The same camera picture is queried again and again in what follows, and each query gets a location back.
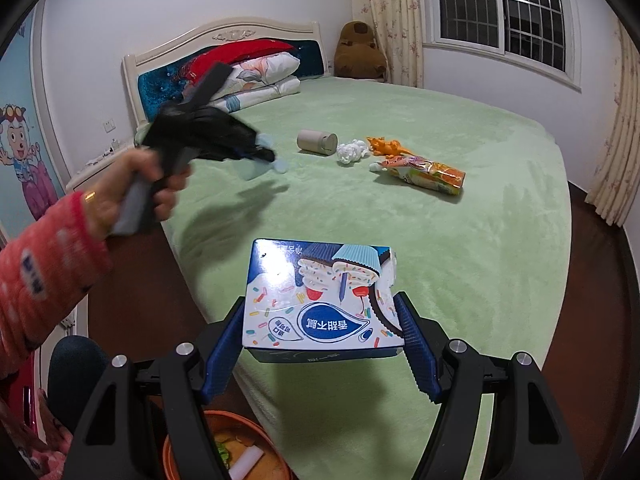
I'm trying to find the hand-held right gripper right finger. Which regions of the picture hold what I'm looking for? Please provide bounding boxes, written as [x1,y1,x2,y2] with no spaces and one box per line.
[392,290,586,480]

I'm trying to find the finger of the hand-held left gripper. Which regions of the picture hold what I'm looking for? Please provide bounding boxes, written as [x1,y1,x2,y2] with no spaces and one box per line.
[182,61,233,111]
[225,132,278,165]

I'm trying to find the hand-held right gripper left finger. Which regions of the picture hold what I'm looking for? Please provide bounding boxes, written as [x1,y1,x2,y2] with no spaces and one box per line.
[65,297,248,480]

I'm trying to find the clear blue plastic cup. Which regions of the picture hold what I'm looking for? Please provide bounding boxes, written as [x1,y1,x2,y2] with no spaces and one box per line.
[235,132,290,181]

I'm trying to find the orange round bin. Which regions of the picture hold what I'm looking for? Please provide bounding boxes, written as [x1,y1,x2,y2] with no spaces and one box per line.
[162,410,293,480]

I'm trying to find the blue and white snack box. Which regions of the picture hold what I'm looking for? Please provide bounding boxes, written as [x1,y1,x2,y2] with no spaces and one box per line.
[241,238,406,365]

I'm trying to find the person's left forearm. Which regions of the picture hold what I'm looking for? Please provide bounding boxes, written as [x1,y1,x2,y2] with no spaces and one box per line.
[0,192,113,376]

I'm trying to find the person's left hand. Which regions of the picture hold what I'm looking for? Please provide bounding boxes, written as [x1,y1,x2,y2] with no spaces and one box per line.
[87,150,193,241]

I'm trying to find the red pillow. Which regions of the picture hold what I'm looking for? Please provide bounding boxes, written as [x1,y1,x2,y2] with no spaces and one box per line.
[186,40,296,78]

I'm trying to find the cream and blue bed headboard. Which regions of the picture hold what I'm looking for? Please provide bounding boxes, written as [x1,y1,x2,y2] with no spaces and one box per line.
[122,17,331,133]

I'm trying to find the floral white pillow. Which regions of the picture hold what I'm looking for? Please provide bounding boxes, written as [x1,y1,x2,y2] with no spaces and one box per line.
[225,52,302,96]

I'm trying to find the brown cardboard roll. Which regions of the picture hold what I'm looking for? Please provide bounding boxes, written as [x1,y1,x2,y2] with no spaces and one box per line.
[296,129,338,155]

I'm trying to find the white crumpled tissue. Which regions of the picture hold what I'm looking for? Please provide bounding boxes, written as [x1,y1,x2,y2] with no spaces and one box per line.
[336,137,370,166]

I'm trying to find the white foam block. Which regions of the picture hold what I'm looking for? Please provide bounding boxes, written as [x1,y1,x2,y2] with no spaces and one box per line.
[227,446,264,472]

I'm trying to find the cream nightstand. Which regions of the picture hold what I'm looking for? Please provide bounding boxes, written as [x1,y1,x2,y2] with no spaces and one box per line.
[65,142,147,193]

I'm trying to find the orange toy dinosaur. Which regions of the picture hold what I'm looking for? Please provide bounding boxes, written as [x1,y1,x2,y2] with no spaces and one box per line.
[366,136,416,157]

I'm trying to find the brown plush toy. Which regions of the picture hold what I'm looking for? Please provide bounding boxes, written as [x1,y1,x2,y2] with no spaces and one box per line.
[334,21,388,81]

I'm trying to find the person's dark trouser leg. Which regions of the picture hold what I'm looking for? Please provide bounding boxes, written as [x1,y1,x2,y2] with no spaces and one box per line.
[47,336,112,428]

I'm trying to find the orange snack packet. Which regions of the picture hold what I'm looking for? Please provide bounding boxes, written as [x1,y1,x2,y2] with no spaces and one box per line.
[370,155,467,196]

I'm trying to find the floral cream curtain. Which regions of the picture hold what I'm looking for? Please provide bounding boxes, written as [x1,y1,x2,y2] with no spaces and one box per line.
[585,20,640,228]
[350,0,426,88]

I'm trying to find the person's pink patterned jacket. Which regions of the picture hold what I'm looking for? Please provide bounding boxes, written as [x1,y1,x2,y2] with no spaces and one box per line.
[0,385,76,480]

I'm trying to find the barred window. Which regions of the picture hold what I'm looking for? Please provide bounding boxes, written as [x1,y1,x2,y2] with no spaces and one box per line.
[420,0,583,93]

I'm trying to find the cartoon wall sticker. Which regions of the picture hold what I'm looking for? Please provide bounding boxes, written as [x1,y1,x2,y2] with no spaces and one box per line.
[0,10,68,241]

